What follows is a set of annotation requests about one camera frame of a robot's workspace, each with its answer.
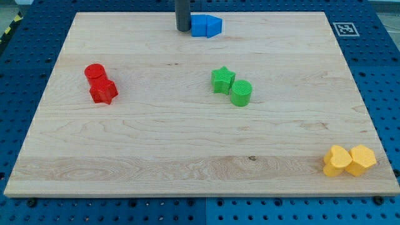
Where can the green star block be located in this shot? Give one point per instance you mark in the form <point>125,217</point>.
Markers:
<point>222,80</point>

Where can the blue triangle block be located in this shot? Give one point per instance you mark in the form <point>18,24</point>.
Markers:
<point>214,26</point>

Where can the red star block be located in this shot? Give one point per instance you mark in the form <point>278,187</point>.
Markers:
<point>103,91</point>

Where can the green cylinder block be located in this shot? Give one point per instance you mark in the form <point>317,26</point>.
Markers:
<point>241,93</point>

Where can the light wooden board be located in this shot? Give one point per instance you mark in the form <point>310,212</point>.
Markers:
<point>167,134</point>

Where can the blue cube block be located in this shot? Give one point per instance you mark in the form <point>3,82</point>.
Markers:
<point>198,25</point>

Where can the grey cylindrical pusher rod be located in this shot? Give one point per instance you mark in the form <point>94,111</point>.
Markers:
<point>183,15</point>

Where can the red cylinder block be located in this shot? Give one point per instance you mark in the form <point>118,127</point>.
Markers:
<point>95,73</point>

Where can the yellow heart block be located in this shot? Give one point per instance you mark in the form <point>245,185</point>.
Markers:
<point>336,160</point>

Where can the white fiducial marker tag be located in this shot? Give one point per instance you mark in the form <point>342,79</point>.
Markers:
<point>345,29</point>

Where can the yellow hexagon block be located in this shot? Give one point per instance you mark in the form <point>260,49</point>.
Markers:
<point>363,159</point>

